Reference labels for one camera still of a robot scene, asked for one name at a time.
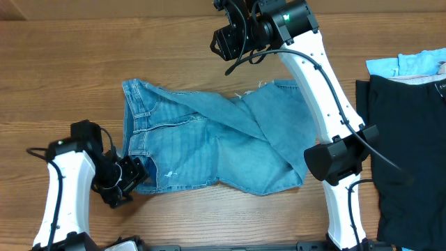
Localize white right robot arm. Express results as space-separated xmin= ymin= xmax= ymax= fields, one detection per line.
xmin=210 ymin=0 xmax=392 ymax=250

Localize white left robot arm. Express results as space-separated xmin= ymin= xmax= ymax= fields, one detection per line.
xmin=27 ymin=120 xmax=149 ymax=250

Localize light blue denim jeans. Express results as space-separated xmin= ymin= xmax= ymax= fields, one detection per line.
xmin=123 ymin=79 xmax=316 ymax=196

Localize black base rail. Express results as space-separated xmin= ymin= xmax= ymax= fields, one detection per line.
xmin=146 ymin=241 xmax=394 ymax=251

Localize light blue folded cloth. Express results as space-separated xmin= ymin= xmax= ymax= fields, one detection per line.
xmin=366 ymin=48 xmax=445 ymax=85

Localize black folded garment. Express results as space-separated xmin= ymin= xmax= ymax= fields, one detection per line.
xmin=356 ymin=75 xmax=445 ymax=250

